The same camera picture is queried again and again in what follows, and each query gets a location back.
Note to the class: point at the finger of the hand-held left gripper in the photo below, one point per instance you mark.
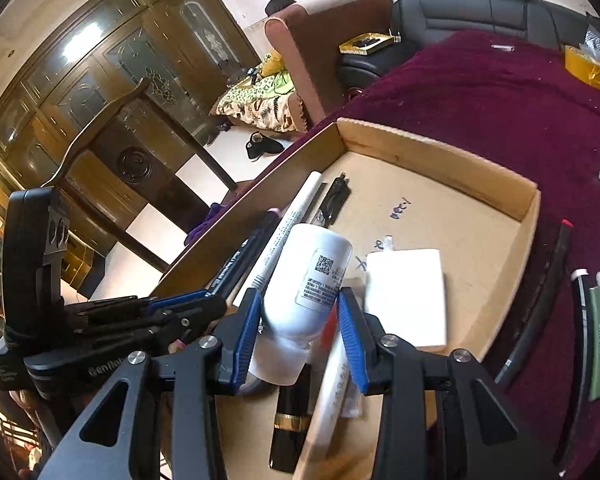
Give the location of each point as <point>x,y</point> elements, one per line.
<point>130,332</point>
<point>180,302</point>

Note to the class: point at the yellow tape roll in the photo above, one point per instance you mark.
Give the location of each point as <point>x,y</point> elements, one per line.
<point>585,67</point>

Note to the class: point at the long white pen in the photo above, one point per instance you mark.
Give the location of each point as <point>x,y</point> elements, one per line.
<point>292,225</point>

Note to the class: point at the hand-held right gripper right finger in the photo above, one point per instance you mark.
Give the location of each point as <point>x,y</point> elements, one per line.
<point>354,342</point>

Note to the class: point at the yellow flat box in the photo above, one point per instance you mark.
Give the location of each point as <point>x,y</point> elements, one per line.
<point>367,42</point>

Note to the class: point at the black leather sofa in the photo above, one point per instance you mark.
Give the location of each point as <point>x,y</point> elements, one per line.
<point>460,15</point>

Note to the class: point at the brown armchair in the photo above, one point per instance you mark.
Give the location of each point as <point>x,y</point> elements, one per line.
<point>320,40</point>

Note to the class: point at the dark wooden chair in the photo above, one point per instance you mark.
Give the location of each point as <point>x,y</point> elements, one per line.
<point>130,160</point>

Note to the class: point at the black blue-tipped marker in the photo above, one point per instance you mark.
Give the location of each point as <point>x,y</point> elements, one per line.
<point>535,305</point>

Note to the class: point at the purple cloth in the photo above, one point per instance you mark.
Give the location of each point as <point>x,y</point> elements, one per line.
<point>207,222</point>

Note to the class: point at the white pad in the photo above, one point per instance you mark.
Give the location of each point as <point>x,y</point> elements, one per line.
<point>405,300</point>

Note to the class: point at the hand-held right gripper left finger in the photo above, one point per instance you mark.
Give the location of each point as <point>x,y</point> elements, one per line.
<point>245,340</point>

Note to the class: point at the floral blanket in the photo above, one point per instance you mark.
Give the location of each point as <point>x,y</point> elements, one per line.
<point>257,102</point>

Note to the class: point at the clear tube red label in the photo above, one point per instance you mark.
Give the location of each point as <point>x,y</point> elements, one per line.
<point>330,405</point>

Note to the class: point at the cardboard box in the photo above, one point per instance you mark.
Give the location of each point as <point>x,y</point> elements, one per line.
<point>455,220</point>

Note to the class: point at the small silver wrapper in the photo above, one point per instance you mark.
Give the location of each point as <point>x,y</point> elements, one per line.
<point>502,47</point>

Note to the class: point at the black lipstick tube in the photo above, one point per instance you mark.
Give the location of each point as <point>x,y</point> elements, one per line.
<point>290,420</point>

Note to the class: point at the black shoe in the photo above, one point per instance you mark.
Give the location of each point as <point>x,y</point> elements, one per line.
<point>262,146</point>

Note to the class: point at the maroon tablecloth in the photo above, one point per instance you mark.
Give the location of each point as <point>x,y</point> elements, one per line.
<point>480,110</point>

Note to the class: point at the wooden glass door cabinet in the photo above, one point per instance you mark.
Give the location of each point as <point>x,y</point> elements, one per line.
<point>80,60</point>

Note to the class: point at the black clip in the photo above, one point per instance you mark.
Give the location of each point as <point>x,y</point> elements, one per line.
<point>335,197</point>

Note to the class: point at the white plastic bottle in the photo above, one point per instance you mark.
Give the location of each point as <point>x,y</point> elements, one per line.
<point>300,280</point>

